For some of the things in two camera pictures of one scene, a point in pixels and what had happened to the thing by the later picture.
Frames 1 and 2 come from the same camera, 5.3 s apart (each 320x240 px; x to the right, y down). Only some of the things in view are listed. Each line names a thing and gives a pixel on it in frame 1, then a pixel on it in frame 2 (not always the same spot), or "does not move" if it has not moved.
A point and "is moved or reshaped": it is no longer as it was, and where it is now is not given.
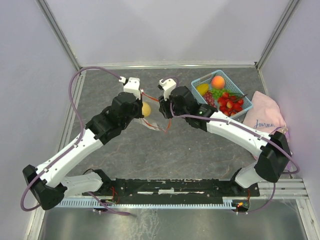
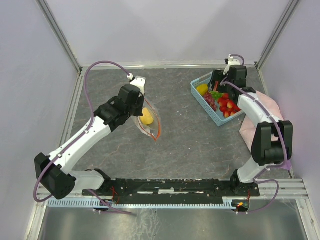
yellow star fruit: (202, 88) does not move
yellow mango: (146, 109) is moved or reshaped
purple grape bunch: (209, 99) does not move
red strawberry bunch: (230, 103) does not move
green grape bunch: (217, 93) does not move
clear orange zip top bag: (156, 120) -> (153, 130)
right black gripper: (164, 106) -> (217, 75)
